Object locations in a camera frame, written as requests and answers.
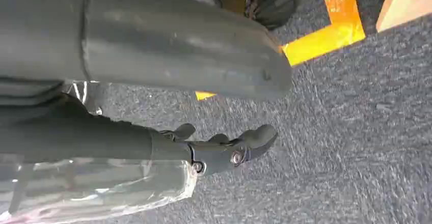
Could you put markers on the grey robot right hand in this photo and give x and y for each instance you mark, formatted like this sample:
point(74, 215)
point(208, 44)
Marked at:
point(189, 47)

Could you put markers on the yellow floor tape corner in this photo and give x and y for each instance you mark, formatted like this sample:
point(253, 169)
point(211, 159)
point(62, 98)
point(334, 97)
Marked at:
point(337, 30)

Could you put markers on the clear plastic wrap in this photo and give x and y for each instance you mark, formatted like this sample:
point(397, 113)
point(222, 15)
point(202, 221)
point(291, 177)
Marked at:
point(101, 188)

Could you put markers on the pale wooden desk panel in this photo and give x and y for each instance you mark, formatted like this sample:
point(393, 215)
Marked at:
point(405, 1)

